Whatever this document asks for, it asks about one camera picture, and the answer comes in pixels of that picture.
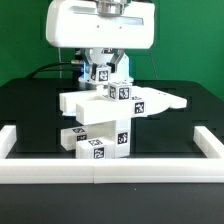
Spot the white chair back frame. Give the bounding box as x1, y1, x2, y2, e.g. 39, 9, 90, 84
59, 86, 187, 125

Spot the white right fence block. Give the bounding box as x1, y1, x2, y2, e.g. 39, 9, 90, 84
193, 126, 224, 159

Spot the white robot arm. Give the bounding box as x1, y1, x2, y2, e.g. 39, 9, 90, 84
46, 0, 155, 84

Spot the white chair seat part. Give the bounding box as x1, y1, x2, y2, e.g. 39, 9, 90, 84
84, 118, 131, 158

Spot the white front fence bar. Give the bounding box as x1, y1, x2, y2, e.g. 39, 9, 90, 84
0, 158, 224, 184

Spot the white fence block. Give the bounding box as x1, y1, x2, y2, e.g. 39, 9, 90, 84
193, 126, 224, 159
0, 125, 17, 159

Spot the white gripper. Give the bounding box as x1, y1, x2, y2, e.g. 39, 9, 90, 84
46, 0, 155, 80

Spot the thin grey cable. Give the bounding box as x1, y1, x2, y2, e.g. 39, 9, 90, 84
150, 49, 159, 81

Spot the white left fence block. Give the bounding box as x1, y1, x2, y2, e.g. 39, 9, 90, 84
0, 125, 17, 159

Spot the black cable bundle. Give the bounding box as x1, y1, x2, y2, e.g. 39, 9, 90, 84
27, 49, 85, 80

